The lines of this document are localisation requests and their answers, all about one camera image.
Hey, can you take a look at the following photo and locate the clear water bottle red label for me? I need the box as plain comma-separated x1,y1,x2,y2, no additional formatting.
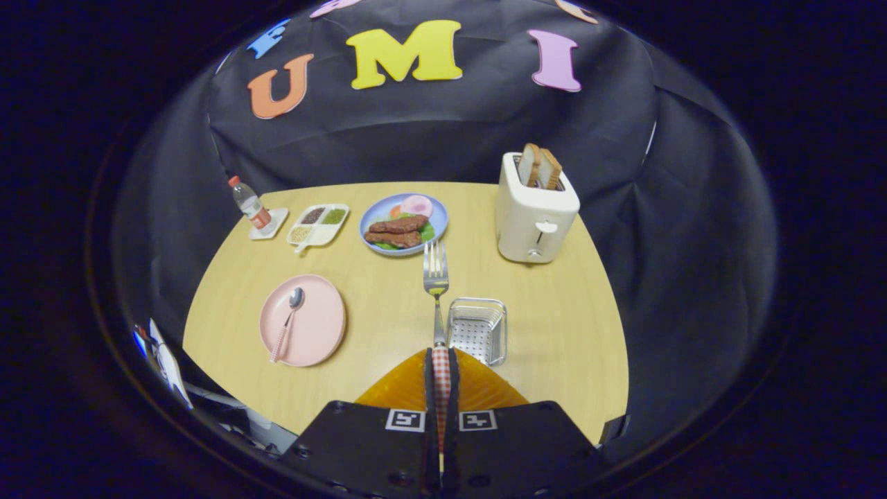
229,176,272,231

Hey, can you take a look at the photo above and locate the white square coaster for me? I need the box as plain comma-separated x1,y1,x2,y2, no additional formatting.
249,207,290,240

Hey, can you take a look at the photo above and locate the white toaster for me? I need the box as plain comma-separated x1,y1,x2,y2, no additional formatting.
495,152,581,264

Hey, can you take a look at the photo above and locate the blue plate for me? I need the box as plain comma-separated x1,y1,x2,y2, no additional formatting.
359,193,450,257

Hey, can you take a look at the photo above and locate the white divided tray with beans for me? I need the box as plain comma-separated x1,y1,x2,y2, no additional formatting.
287,203,351,254

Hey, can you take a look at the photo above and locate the toast slice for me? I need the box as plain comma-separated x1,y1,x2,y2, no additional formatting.
537,148,563,191
518,143,541,188

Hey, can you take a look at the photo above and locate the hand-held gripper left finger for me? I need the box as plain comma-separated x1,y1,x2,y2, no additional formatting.
281,348,442,499

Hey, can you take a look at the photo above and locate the spoon with red checked handle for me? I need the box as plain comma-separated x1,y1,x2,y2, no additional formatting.
269,287,306,365

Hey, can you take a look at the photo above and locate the pink plate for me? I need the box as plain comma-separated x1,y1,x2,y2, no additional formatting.
259,274,347,368

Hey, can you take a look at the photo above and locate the fork with red checked handle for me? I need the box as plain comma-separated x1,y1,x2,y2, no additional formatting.
423,240,453,458

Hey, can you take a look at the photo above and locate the black backdrop cloth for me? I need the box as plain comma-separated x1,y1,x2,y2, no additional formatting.
114,0,777,458

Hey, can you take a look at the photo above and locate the metal wire basket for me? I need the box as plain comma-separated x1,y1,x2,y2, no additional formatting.
446,297,508,367

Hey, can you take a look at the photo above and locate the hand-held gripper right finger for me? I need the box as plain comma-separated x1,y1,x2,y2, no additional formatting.
443,348,604,499

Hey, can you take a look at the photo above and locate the white sheet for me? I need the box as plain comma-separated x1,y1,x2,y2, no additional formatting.
149,319,195,410

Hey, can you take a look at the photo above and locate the green lettuce leaf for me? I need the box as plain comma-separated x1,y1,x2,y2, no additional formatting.
374,220,436,250

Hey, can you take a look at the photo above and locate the brown grilled sausage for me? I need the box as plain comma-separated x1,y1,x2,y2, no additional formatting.
369,215,429,234
365,231,422,249

